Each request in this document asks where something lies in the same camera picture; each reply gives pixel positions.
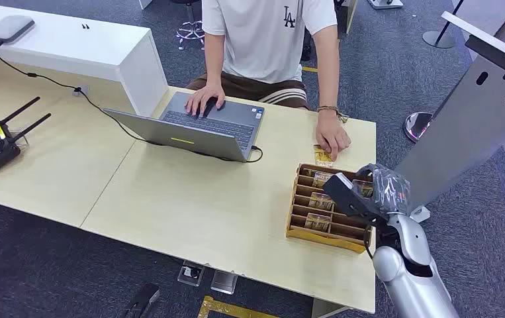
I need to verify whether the white floor base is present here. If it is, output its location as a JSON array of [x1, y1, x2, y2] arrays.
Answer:
[[367, 0, 405, 10]]

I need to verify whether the beaded bracelet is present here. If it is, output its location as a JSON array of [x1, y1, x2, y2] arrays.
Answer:
[[316, 105, 349, 124]]

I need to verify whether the person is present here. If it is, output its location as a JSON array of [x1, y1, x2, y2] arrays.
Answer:
[[185, 0, 352, 162]]

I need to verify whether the person's right hand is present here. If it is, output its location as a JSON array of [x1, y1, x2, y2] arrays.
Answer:
[[185, 83, 226, 119]]

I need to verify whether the clear acrylic stand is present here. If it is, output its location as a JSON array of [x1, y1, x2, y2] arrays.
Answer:
[[9, 131, 30, 151]]

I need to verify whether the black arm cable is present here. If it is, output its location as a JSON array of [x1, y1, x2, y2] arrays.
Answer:
[[363, 226, 377, 260]]

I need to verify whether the person's left hand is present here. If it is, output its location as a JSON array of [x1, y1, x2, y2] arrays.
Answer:
[[314, 111, 352, 162]]

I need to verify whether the white desk leg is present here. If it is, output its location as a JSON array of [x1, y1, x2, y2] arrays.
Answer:
[[311, 298, 350, 318]]

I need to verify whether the grey power adapter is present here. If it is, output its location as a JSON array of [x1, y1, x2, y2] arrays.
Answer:
[[0, 15, 36, 44]]

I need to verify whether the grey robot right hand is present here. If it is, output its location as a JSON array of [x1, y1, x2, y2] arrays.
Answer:
[[353, 163, 411, 217]]

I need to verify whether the yellow floor tape frame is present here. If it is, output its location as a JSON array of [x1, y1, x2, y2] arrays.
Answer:
[[197, 295, 280, 318]]

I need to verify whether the black power cable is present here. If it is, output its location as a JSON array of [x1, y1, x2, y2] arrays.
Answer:
[[0, 40, 265, 164]]

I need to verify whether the grey stanchion with pole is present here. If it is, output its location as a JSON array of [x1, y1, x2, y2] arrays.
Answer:
[[422, 0, 465, 50]]

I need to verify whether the chrome chair base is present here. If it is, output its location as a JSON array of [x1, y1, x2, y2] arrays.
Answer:
[[175, 0, 206, 51]]

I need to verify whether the grey laptop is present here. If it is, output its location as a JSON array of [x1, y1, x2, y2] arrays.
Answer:
[[103, 91, 265, 164]]

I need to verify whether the black object on floor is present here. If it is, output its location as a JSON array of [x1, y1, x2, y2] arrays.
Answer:
[[122, 283, 161, 318]]

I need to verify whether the clear plastic box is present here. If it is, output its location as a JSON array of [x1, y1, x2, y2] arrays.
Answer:
[[177, 261, 206, 288]]

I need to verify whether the wooden card holder box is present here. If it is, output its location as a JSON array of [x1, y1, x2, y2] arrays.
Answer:
[[285, 163, 374, 254]]

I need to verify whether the grey gate panel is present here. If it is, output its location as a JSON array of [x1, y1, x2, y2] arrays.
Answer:
[[394, 11, 505, 223]]

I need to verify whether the chrome stanchion base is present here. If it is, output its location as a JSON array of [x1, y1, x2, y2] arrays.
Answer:
[[403, 111, 434, 144]]

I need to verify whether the white counter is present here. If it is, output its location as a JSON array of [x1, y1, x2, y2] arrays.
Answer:
[[0, 1, 169, 118]]

